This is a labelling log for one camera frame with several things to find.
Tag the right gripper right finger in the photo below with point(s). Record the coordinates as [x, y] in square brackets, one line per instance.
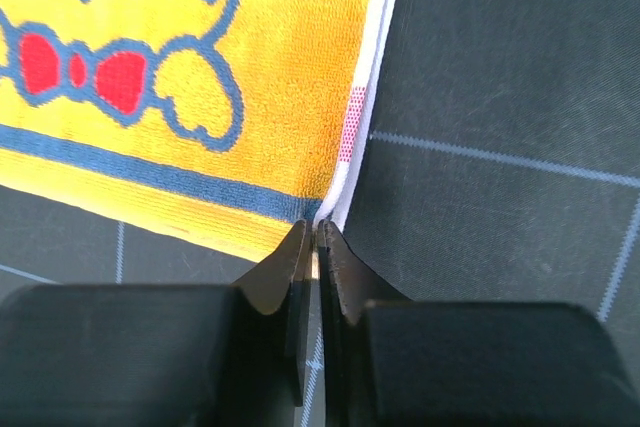
[393, 361]

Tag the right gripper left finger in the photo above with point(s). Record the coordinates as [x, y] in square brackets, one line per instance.
[161, 355]

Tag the colourful patterned towel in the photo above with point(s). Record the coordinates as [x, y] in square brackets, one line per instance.
[220, 122]

